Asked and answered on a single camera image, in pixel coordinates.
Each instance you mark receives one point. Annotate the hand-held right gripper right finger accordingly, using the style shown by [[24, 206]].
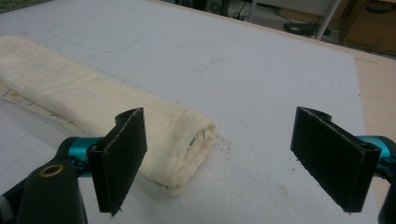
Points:
[[333, 161]]

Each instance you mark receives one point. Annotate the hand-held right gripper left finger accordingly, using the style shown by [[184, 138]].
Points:
[[120, 158]]

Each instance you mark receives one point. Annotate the cream cloth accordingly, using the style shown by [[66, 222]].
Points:
[[77, 90]]

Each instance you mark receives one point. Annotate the white foam mat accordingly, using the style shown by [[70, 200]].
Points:
[[233, 77]]

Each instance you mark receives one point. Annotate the black power strip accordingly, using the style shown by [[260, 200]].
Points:
[[303, 28]]

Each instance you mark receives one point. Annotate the brown cardboard box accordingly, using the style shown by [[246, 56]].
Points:
[[370, 28]]

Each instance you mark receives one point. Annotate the thin white metal stand leg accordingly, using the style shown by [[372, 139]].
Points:
[[252, 10]]

